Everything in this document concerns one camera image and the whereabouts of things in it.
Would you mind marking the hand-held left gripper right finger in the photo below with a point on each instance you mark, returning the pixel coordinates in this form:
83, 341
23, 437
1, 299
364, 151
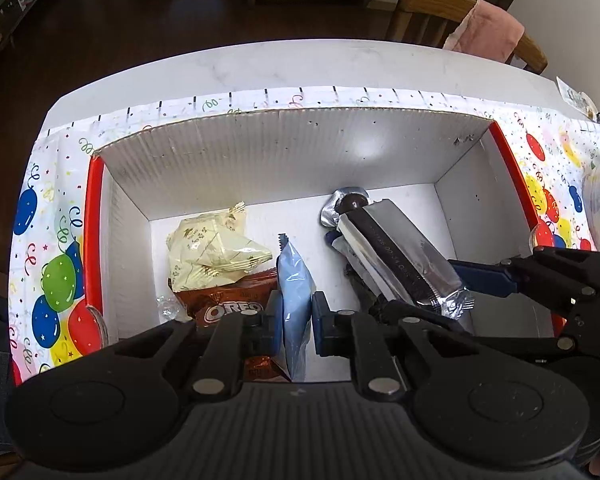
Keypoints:
320, 322

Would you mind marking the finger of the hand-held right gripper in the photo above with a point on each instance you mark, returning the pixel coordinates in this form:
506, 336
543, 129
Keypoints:
590, 332
480, 276

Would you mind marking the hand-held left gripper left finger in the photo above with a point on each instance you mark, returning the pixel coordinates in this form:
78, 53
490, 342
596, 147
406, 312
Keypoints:
275, 320

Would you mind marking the light blue snack packet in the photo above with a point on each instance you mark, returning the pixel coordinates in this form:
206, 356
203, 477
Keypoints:
295, 280

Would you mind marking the red orange cookie packet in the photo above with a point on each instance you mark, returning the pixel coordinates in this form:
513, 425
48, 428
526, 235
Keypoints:
230, 302

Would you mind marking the silver black snack packet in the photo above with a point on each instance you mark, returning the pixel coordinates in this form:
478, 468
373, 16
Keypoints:
400, 250

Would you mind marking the cream snack packet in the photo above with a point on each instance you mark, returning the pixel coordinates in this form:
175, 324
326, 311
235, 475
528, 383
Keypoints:
210, 255

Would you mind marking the red white cardboard box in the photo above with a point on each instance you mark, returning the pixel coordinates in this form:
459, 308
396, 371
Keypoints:
280, 160

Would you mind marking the small clear wrapped packet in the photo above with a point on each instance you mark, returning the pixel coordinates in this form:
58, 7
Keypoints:
575, 97

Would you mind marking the balloon print tablecloth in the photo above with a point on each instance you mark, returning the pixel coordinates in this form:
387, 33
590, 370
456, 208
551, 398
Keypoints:
55, 240

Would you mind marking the pink cloth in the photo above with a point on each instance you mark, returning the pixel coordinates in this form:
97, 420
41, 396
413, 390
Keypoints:
490, 30

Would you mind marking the wooden chair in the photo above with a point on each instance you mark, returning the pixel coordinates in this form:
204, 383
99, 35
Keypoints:
425, 2

